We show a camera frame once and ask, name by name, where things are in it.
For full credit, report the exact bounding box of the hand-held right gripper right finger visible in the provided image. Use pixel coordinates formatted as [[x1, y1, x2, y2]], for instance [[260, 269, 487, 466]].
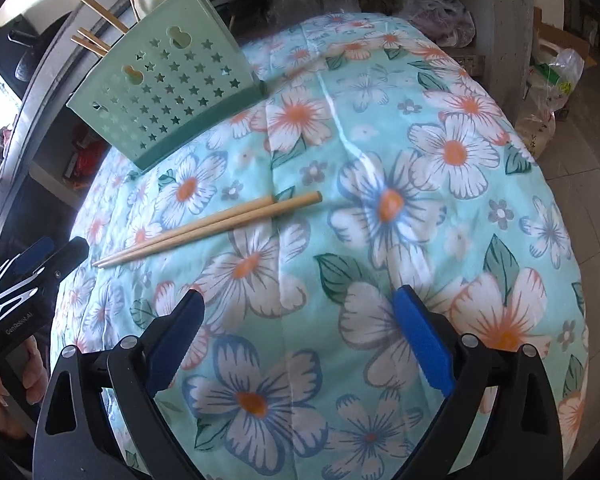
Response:
[[392, 285, 565, 480]]

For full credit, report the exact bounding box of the cardboard box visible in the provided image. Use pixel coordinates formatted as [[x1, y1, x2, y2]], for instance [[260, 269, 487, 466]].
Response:
[[534, 7, 599, 68]]

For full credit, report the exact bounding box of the green perforated utensil holder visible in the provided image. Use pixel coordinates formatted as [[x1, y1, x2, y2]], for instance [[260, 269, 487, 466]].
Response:
[[66, 0, 270, 173]]

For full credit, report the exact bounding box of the person's left hand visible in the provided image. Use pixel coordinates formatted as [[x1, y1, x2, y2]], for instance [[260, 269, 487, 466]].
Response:
[[0, 337, 49, 436]]

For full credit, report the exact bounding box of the red packet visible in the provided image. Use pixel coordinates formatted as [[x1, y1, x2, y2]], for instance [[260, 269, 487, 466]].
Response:
[[64, 130, 108, 183]]

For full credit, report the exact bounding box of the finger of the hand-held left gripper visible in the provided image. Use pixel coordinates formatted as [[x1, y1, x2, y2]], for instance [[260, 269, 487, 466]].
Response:
[[27, 236, 90, 286], [0, 238, 56, 273]]

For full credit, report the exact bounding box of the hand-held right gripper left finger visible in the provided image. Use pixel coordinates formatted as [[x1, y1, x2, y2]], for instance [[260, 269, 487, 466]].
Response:
[[32, 290, 206, 480]]

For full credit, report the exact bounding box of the pink plastic bag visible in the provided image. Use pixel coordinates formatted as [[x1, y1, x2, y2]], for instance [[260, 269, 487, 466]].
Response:
[[409, 0, 477, 47]]

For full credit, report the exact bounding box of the clear bag with green print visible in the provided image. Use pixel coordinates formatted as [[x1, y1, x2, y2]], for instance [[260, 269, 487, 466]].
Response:
[[524, 47, 587, 112]]

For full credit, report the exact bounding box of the grey concrete pillar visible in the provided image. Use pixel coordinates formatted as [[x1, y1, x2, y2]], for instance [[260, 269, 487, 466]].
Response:
[[449, 0, 537, 98]]

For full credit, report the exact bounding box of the floral turquoise blanket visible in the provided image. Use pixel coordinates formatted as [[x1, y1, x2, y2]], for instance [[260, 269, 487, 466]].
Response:
[[50, 12, 593, 480]]

